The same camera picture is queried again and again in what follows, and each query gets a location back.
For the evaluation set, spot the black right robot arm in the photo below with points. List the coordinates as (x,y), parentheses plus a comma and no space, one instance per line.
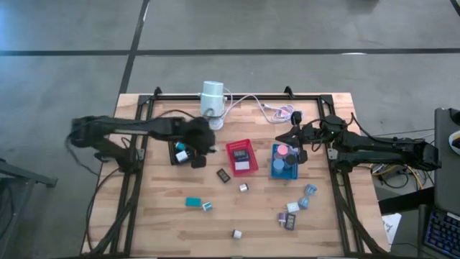
(377,147)

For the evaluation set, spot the teal box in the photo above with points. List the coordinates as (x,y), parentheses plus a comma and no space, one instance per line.
(193,201)

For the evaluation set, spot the blue framed digital clock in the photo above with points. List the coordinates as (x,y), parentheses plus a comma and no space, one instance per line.
(240,154)

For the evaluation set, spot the black plastic basket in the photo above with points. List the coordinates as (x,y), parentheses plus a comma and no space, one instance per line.
(172,162)

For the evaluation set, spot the teal two-port wall charger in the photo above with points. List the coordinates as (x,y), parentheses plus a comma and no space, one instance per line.
(179,146)

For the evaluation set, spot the red plastic basket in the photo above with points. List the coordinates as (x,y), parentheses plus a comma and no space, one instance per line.
(253,162)

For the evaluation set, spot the teal and white wall charger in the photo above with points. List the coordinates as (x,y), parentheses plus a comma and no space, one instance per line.
(207,206)

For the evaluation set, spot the white computer mouse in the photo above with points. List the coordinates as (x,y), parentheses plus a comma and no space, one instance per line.
(455,142)

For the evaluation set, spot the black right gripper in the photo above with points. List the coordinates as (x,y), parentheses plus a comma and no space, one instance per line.
(311,134)

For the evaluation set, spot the purple USB wall charger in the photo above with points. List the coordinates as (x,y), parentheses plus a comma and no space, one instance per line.
(282,217)

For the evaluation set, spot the white spot lamp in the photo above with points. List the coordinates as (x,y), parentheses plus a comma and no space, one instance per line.
(212,97)

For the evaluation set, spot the white charger with black face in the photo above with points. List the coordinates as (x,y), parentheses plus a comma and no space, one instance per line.
(236,234)

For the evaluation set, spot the white USB wall charger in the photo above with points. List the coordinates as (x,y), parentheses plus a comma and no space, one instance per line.
(182,156)

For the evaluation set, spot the grey metal stand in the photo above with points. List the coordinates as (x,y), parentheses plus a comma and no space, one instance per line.
(21,176)

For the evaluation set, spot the small silver white charger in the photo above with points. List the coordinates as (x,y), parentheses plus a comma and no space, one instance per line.
(243,187)

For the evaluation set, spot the black digital clock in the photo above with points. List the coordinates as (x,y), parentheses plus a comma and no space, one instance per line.
(223,175)
(290,221)

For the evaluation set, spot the blue plastic basket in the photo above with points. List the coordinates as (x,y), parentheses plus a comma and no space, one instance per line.
(275,175)

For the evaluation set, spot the white paper sheet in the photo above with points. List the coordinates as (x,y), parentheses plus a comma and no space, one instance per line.
(391,226)

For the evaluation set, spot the light blue capped sand timer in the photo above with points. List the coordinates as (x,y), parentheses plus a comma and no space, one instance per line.
(277,165)

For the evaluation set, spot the black aluminium table frame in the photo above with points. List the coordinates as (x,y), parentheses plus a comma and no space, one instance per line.
(287,97)

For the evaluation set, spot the white square charger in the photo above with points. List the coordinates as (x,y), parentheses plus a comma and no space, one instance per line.
(293,207)

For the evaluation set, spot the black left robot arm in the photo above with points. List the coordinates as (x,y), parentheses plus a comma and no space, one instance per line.
(125,126)

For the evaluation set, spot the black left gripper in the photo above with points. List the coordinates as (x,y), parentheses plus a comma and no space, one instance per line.
(197,136)

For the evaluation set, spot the blue backlit keyboard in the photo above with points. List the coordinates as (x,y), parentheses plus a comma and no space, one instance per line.
(443,234)

